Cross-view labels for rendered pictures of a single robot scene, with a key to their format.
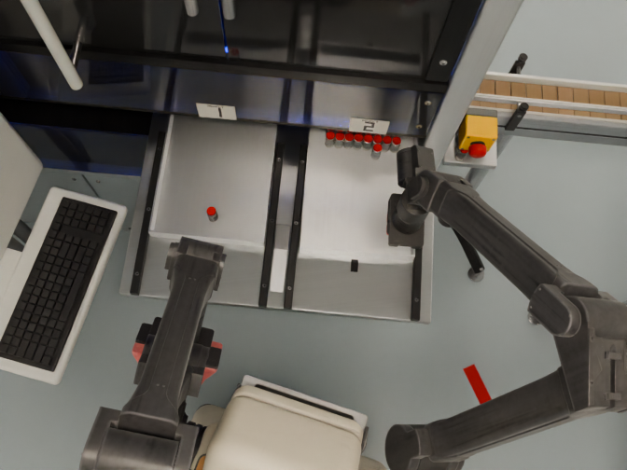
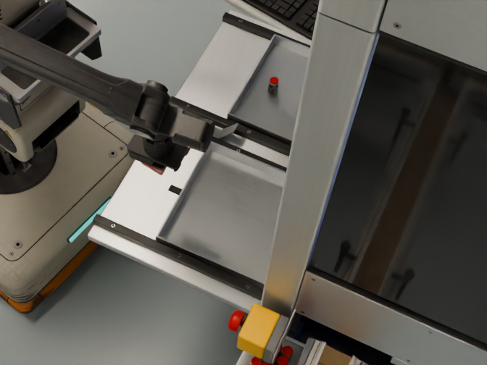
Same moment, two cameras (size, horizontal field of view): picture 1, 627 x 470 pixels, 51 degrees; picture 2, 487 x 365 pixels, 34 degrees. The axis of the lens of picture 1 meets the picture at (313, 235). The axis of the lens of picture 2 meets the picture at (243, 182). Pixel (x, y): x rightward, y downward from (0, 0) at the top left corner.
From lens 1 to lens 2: 1.20 m
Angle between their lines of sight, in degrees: 40
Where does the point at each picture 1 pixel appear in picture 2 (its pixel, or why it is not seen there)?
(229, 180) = not seen: hidden behind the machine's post
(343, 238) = (207, 190)
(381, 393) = (99, 352)
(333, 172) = not seen: hidden behind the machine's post
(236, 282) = (203, 91)
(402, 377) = not seen: outside the picture
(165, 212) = (292, 59)
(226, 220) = (266, 101)
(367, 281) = (154, 195)
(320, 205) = (250, 182)
